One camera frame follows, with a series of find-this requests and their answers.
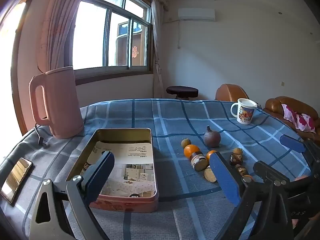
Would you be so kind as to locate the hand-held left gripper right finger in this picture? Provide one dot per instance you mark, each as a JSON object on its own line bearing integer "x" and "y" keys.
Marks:
{"x": 225, "y": 180}

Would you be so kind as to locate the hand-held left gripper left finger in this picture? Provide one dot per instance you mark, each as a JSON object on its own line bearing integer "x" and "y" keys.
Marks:
{"x": 100, "y": 177}

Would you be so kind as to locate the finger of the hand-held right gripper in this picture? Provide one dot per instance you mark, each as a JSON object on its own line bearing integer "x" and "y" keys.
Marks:
{"x": 265, "y": 170}
{"x": 292, "y": 142}

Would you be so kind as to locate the orange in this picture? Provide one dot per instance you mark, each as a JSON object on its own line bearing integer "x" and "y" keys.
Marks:
{"x": 191, "y": 150}
{"x": 210, "y": 154}

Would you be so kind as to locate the small yellow fruit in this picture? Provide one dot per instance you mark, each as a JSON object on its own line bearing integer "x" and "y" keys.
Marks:
{"x": 237, "y": 151}

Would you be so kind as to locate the pink metal tin box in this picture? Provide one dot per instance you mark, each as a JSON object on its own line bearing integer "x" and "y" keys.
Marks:
{"x": 130, "y": 203}

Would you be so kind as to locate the brown round fruit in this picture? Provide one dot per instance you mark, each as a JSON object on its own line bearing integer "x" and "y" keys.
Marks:
{"x": 186, "y": 143}

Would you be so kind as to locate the pink floral pillow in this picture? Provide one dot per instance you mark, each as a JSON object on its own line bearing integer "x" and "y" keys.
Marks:
{"x": 300, "y": 120}

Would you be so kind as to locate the brown leather sofa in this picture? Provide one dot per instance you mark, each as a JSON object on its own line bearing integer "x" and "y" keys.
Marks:
{"x": 275, "y": 105}

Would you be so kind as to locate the white printed mug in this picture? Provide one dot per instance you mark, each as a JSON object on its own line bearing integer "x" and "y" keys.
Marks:
{"x": 246, "y": 116}

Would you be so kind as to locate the brown leather armchair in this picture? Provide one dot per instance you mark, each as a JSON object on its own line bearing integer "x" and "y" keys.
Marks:
{"x": 228, "y": 92}

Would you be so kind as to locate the blue plaid tablecloth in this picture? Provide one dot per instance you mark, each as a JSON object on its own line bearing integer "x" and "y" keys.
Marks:
{"x": 170, "y": 120}

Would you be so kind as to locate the black smartphone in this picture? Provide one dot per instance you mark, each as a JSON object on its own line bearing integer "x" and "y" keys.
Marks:
{"x": 16, "y": 180}

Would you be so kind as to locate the pink electric kettle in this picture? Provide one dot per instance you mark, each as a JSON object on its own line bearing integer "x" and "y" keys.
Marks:
{"x": 62, "y": 100}

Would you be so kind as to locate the dark round stool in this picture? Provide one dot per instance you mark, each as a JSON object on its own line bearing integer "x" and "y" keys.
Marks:
{"x": 182, "y": 90}

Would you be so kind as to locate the red window decoration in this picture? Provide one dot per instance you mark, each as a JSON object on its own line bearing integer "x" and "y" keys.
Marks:
{"x": 135, "y": 52}

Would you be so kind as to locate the sliding glass window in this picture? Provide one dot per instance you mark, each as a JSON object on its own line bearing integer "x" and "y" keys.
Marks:
{"x": 90, "y": 37}

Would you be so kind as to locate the narrow pink curtain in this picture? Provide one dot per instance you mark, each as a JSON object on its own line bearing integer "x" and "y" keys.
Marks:
{"x": 157, "y": 42}

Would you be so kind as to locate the air conditioner pipe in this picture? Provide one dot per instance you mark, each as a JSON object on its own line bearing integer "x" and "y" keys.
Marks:
{"x": 179, "y": 35}

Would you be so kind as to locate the wide pink curtain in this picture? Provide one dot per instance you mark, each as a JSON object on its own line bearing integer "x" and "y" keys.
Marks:
{"x": 57, "y": 30}

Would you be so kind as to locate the white air conditioner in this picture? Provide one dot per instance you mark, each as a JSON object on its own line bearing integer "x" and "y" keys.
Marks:
{"x": 196, "y": 13}

